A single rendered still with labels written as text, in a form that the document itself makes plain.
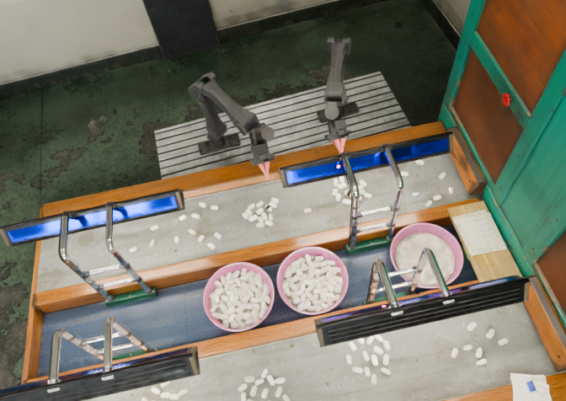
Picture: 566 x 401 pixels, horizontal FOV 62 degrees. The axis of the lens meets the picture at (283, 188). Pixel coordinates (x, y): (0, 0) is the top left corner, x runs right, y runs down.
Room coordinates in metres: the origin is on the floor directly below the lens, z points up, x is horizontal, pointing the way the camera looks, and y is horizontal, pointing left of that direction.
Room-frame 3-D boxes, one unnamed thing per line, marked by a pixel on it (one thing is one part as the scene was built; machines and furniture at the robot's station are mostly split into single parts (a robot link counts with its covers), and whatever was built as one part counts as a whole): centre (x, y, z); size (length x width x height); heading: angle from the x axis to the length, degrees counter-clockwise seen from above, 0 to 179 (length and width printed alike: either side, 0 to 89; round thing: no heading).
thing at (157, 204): (0.92, 0.66, 1.08); 0.62 x 0.08 x 0.07; 93
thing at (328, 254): (0.68, -0.05, 0.72); 0.27 x 0.27 x 0.10
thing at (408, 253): (0.71, -0.49, 0.71); 0.22 x 0.22 x 0.06
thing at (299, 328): (0.51, 0.10, 0.71); 1.81 x 0.05 x 0.11; 93
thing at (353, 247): (0.89, -0.31, 0.90); 0.20 x 0.19 x 0.45; 93
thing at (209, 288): (0.66, 0.23, 0.72); 0.27 x 0.27 x 0.10
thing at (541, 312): (0.38, -0.78, 0.83); 0.30 x 0.06 x 0.07; 3
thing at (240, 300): (0.66, 0.22, 0.72); 0.24 x 0.24 x 0.06
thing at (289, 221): (1.01, 0.13, 0.73); 1.81 x 0.30 x 0.02; 93
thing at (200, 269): (0.83, 0.12, 0.71); 1.81 x 0.05 x 0.11; 93
